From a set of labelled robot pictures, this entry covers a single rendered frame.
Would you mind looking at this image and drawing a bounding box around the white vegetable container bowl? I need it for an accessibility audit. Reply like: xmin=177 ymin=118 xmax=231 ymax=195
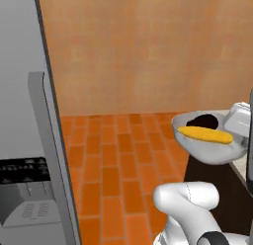
xmin=170 ymin=110 xmax=249 ymax=166

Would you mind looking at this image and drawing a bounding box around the yellow corn cob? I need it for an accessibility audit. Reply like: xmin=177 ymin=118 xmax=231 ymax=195
xmin=177 ymin=124 xmax=234 ymax=145

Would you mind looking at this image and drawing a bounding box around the dark avocado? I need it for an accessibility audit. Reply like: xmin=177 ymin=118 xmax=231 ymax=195
xmin=185 ymin=114 xmax=219 ymax=131

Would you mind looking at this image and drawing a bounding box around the grey fridge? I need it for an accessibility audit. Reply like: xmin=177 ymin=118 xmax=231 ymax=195
xmin=0 ymin=0 xmax=82 ymax=245

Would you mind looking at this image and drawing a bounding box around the dark brown counter cabinet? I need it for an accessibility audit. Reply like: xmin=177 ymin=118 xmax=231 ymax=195
xmin=182 ymin=155 xmax=253 ymax=237

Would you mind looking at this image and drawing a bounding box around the grey fridge door handle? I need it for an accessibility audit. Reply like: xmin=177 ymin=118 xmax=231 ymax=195
xmin=27 ymin=70 xmax=82 ymax=245

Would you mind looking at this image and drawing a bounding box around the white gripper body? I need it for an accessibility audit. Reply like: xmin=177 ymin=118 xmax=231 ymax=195
xmin=223 ymin=102 xmax=252 ymax=138

